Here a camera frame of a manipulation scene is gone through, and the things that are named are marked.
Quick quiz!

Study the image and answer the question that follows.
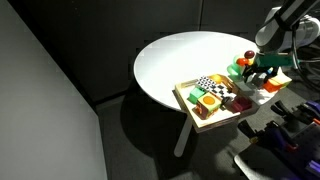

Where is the white table leg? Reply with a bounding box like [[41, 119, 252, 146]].
[[173, 114, 194, 158]]

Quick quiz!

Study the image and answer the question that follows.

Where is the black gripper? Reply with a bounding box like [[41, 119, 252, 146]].
[[242, 64, 283, 85]]

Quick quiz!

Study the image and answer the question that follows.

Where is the wooden cube with orange circle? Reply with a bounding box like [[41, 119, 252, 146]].
[[194, 92, 223, 120]]

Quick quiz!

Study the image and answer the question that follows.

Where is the wooden tray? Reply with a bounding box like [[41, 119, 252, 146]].
[[173, 73, 260, 130]]

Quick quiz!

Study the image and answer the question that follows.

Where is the lime green toy block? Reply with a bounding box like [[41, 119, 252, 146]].
[[273, 74, 293, 90]]

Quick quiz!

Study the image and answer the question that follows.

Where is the gray toy block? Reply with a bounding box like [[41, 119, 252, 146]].
[[251, 73, 268, 89]]

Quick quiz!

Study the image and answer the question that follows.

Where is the metal breadboard plate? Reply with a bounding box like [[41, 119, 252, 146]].
[[233, 121, 320, 180]]

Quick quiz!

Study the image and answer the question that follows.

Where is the blue toy block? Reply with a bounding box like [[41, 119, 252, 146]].
[[266, 66, 278, 76]]

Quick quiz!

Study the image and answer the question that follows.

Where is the black white checkered cube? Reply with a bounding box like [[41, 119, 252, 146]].
[[195, 75, 238, 101]]

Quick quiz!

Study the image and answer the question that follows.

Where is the orange toy block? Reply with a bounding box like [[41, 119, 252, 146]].
[[262, 79, 282, 94]]

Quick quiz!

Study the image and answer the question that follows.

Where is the red toy tomato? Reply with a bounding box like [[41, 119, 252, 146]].
[[236, 57, 251, 67]]

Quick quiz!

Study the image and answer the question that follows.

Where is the green translucent bowl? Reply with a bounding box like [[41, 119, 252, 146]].
[[227, 54, 255, 81]]

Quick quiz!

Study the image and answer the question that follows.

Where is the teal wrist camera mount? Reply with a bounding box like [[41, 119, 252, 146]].
[[253, 53, 300, 70]]

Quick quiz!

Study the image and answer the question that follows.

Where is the magenta toy block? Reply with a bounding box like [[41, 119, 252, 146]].
[[229, 96, 254, 114]]

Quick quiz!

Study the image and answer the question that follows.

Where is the dark purple toy plum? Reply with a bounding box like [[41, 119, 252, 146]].
[[243, 49, 257, 60]]

